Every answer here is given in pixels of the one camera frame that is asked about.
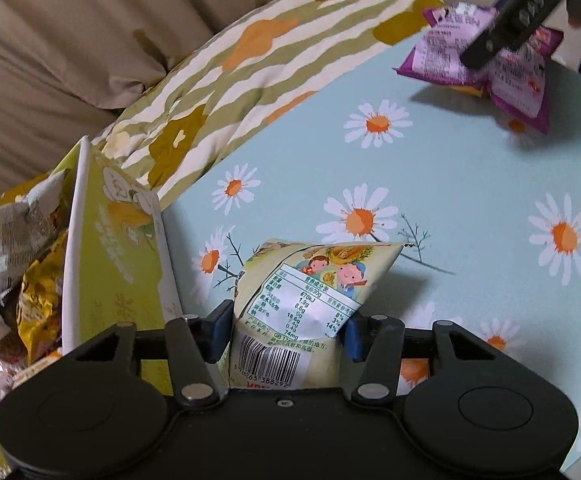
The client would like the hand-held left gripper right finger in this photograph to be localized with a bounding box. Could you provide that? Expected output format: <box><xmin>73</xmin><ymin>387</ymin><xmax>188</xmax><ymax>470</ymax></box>
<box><xmin>341</xmin><ymin>314</ymin><xmax>497</xmax><ymax>406</ymax></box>

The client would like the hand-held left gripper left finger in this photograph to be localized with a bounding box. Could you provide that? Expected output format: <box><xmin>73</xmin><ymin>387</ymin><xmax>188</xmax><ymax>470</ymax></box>
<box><xmin>63</xmin><ymin>300</ymin><xmax>234</xmax><ymax>408</ymax></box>

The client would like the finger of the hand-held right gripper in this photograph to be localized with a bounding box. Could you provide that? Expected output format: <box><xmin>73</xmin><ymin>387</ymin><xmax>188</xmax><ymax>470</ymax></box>
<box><xmin>461</xmin><ymin>15</ymin><xmax>521</xmax><ymax>68</ymax></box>

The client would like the purple snack bag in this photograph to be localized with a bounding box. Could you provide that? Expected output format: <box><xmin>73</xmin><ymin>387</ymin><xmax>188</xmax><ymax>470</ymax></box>
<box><xmin>395</xmin><ymin>2</ymin><xmax>565</xmax><ymax>135</ymax></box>

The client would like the pale yellow cartoon snack bag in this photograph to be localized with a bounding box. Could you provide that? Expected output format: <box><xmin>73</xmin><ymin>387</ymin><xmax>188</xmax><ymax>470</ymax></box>
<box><xmin>229</xmin><ymin>239</ymin><xmax>405</xmax><ymax>391</ymax></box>

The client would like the green yellow cardboard box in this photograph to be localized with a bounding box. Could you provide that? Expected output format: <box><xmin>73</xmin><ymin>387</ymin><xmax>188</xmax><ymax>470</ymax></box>
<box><xmin>0</xmin><ymin>135</ymin><xmax>185</xmax><ymax>480</ymax></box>

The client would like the grey white chips bag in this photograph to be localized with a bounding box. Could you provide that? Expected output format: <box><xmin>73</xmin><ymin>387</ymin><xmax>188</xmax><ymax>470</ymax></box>
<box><xmin>0</xmin><ymin>170</ymin><xmax>74</xmax><ymax>311</ymax></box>

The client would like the daisy print blue cloth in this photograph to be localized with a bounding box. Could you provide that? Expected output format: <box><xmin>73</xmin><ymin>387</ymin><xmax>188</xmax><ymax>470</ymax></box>
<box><xmin>160</xmin><ymin>35</ymin><xmax>581</xmax><ymax>473</ymax></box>

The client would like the green striped flower pillow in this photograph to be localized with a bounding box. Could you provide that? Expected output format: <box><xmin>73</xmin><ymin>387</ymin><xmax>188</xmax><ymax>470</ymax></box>
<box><xmin>90</xmin><ymin>0</ymin><xmax>445</xmax><ymax>211</ymax></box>

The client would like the beige sofa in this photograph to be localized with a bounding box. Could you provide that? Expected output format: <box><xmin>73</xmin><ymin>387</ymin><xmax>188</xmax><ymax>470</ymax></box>
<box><xmin>0</xmin><ymin>0</ymin><xmax>344</xmax><ymax>213</ymax></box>

